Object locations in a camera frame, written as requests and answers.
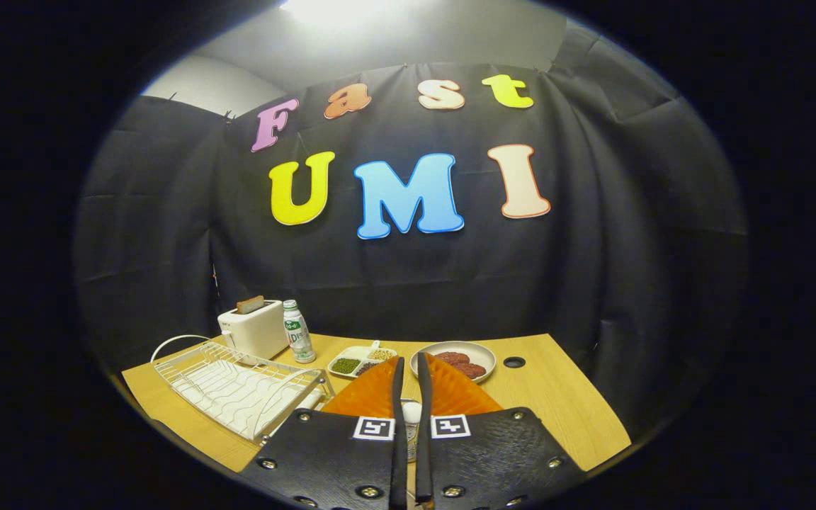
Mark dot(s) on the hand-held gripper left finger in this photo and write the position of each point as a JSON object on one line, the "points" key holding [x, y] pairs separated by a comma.
{"points": [[399, 460]]}

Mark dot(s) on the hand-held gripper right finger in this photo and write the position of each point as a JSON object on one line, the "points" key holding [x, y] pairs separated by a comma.
{"points": [[423, 460]]}

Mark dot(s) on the white divided dish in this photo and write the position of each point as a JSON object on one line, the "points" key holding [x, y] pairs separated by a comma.
{"points": [[355, 352]]}

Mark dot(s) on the beige plate with meat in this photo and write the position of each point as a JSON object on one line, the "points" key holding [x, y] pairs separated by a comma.
{"points": [[482, 354]]}

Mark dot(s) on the dark red beans pile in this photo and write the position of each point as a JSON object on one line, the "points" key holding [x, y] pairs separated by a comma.
{"points": [[365, 367]]}

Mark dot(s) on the brown meat piece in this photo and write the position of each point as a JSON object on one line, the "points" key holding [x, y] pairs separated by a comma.
{"points": [[452, 358], [472, 370]]}

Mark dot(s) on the yellow beans pile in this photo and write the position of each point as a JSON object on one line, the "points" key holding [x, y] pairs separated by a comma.
{"points": [[381, 354]]}

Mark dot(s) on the green beans pile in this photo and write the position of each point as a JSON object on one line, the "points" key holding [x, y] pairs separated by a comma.
{"points": [[346, 365]]}

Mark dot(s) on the black table grommet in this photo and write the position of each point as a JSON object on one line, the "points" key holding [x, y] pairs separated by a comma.
{"points": [[514, 362]]}

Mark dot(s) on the white green label bottle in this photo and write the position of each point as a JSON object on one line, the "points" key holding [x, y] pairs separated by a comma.
{"points": [[299, 340]]}

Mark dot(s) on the white toaster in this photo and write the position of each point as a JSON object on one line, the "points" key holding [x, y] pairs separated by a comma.
{"points": [[256, 333]]}

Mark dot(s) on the brown bread slice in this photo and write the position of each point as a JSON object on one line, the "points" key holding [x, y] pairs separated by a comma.
{"points": [[251, 304]]}

